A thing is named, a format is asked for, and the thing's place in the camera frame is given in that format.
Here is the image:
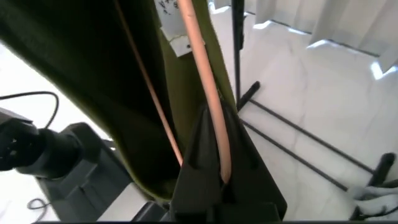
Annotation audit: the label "pink clothes hanger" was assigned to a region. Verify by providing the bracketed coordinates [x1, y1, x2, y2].
[113, 0, 233, 185]

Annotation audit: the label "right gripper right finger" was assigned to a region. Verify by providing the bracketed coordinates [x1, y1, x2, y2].
[222, 101, 289, 222]

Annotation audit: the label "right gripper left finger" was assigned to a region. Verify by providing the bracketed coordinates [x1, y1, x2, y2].
[169, 104, 225, 222]

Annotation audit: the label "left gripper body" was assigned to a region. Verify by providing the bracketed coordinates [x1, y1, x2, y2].
[17, 122, 103, 180]

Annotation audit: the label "black clothes rack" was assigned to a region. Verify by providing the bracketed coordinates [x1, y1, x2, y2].
[231, 0, 398, 192]

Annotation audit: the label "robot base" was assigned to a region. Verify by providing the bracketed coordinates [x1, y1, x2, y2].
[36, 139, 170, 222]

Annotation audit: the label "green long-sleeved shirt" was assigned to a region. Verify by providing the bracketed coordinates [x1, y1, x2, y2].
[0, 0, 239, 202]

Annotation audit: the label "pale grey shorts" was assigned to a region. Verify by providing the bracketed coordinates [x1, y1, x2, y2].
[347, 183, 398, 220]

